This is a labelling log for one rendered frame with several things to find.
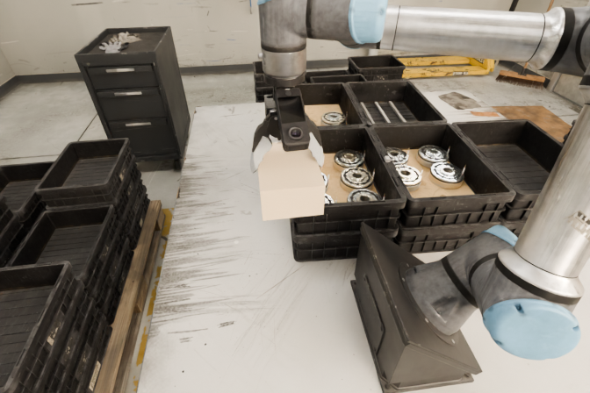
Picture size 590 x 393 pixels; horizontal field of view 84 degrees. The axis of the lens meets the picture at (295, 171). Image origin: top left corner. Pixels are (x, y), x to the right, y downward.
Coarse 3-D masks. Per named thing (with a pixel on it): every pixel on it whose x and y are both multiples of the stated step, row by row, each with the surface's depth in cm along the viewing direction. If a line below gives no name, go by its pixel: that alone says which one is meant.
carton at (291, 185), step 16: (272, 144) 71; (272, 160) 67; (288, 160) 67; (304, 160) 67; (272, 176) 62; (288, 176) 62; (304, 176) 62; (320, 176) 62; (272, 192) 59; (288, 192) 60; (304, 192) 61; (320, 192) 61; (272, 208) 62; (288, 208) 62; (304, 208) 63; (320, 208) 64
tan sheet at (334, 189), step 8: (328, 160) 117; (328, 168) 113; (336, 176) 109; (328, 184) 106; (336, 184) 106; (328, 192) 103; (336, 192) 103; (344, 192) 103; (376, 192) 103; (344, 200) 100
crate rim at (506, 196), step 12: (372, 132) 112; (456, 132) 112; (468, 144) 106; (480, 156) 101; (492, 168) 96; (504, 180) 92; (408, 192) 88; (504, 192) 88; (408, 204) 86; (420, 204) 86; (432, 204) 86; (444, 204) 86; (456, 204) 87; (468, 204) 87
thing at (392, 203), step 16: (320, 128) 115; (336, 128) 115; (352, 128) 115; (368, 128) 115; (384, 160) 100; (400, 192) 88; (336, 208) 84; (352, 208) 84; (368, 208) 85; (384, 208) 85; (400, 208) 86
